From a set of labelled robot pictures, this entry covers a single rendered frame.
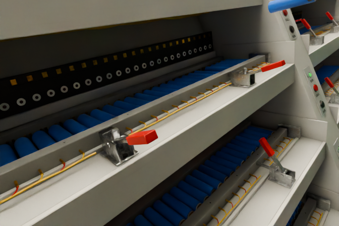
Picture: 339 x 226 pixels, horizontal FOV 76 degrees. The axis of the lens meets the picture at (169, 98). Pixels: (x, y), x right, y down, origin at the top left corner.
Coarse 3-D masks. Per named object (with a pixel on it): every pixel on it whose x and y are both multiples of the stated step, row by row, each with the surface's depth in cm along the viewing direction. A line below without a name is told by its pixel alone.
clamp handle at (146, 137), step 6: (114, 132) 23; (138, 132) 20; (144, 132) 19; (150, 132) 18; (114, 138) 23; (120, 138) 22; (126, 138) 20; (132, 138) 19; (138, 138) 18; (144, 138) 17; (150, 138) 18; (156, 138) 18; (132, 144) 19; (138, 144) 19
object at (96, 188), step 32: (192, 64) 55; (288, 64) 49; (96, 96) 39; (224, 96) 36; (256, 96) 39; (0, 128) 30; (160, 128) 29; (192, 128) 28; (224, 128) 33; (96, 160) 24; (128, 160) 23; (160, 160) 25; (32, 192) 20; (64, 192) 19; (96, 192) 20; (128, 192) 22; (0, 224) 17; (32, 224) 17; (64, 224) 18; (96, 224) 20
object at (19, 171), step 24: (168, 96) 33; (192, 96) 35; (120, 120) 27; (144, 120) 30; (72, 144) 23; (96, 144) 25; (0, 168) 20; (24, 168) 21; (48, 168) 22; (0, 192) 20
